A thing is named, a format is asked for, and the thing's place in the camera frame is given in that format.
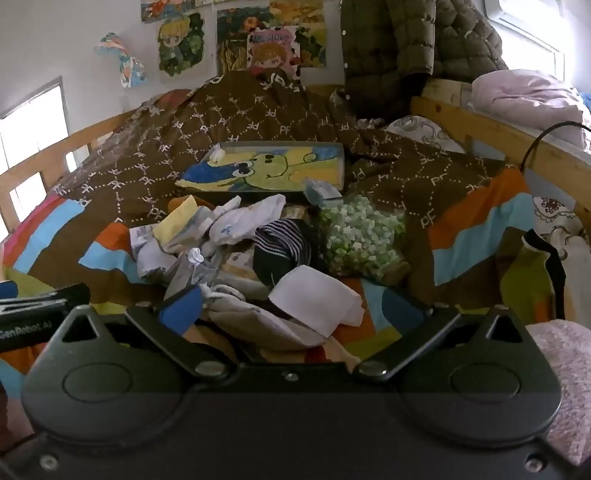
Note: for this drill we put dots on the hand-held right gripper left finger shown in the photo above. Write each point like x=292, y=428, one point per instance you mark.
x=180, y=314

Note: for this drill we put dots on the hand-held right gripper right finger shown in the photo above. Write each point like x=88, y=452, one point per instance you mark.
x=427, y=333

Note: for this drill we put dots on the white sock blue print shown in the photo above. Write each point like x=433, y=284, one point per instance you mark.
x=235, y=221

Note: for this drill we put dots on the frog painted box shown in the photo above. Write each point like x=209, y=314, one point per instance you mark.
x=258, y=170

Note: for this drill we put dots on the grey sock white knob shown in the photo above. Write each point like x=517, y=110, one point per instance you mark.
x=189, y=277

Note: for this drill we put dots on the bag of green white beads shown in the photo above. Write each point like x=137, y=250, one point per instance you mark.
x=360, y=235

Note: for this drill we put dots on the dark striped sock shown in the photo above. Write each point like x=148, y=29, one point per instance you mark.
x=281, y=244

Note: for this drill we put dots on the pink fluffy towel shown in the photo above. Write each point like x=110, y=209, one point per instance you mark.
x=568, y=369

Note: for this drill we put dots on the white crumpled paper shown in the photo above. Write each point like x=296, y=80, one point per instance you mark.
x=214, y=153

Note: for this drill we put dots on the white floral sheet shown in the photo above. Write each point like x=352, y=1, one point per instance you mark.
x=577, y=258

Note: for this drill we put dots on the light blue packet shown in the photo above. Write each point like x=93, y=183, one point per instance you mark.
x=323, y=191

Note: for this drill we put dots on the bright window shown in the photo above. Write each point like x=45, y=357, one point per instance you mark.
x=27, y=134

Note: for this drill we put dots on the white swirl patterned pillow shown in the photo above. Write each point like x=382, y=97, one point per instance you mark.
x=425, y=131

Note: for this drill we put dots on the brown patterned blanket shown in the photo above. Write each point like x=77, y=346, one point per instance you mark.
x=277, y=120

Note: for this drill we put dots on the pink quilt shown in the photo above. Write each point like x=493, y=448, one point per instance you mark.
x=526, y=97

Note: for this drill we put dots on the mermaid paper cutout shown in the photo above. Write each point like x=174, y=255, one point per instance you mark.
x=122, y=60

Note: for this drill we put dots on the green dress girl drawing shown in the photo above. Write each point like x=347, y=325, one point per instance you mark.
x=182, y=46

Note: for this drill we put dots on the cow print girl drawing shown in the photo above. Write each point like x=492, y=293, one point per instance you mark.
x=272, y=55

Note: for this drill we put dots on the olive quilted jacket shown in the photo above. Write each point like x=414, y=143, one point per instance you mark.
x=392, y=55

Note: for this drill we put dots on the orange girl drawing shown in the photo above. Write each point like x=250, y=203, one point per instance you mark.
x=166, y=9

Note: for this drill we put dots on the brown wooden bed rail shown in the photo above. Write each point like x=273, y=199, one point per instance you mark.
x=69, y=147

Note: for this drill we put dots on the light wooden bed frame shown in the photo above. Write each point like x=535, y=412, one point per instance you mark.
x=489, y=134

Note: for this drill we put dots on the colourful wall posters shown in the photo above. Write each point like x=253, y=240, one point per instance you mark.
x=314, y=41

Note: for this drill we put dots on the white window frame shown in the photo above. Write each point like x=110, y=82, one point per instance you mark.
x=521, y=27

